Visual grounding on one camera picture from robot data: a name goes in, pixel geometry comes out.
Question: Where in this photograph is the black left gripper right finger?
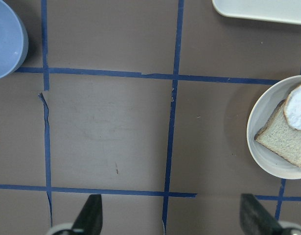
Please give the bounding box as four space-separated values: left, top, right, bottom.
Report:
239 193 282 235

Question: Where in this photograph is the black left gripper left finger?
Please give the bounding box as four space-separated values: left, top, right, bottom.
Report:
71 194 102 235

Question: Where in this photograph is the bread slice on plate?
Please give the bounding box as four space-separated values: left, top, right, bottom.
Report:
254 100 301 167

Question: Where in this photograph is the white round plate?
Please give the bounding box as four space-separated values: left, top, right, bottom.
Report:
246 74 301 180

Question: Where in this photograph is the fake fried egg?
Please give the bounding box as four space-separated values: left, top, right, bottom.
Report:
283 83 301 131

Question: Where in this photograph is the blue bowl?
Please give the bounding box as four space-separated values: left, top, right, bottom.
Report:
0 0 29 79

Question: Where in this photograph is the cream bear tray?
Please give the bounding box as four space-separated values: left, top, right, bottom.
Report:
212 0 301 25

